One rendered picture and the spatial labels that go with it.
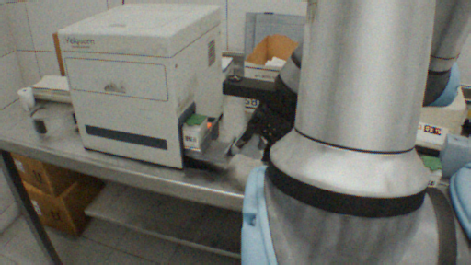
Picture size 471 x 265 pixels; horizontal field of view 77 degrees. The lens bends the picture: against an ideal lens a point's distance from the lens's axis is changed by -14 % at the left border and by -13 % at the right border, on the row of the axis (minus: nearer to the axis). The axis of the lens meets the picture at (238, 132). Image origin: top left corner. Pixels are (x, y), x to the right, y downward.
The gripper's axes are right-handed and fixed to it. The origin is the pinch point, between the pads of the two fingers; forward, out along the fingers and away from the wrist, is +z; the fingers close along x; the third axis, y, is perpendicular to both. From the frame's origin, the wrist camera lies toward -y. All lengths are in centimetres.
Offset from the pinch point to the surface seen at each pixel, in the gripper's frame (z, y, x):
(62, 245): 130, -40, 17
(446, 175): -21.1, 42.6, 7.5
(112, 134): 12.5, -24.1, -4.2
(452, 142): -27.5, 37.2, 8.1
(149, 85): -5.2, -20.6, -4.4
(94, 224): 126, -33, 36
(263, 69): -7.7, -3.8, 24.8
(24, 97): 35, -61, 7
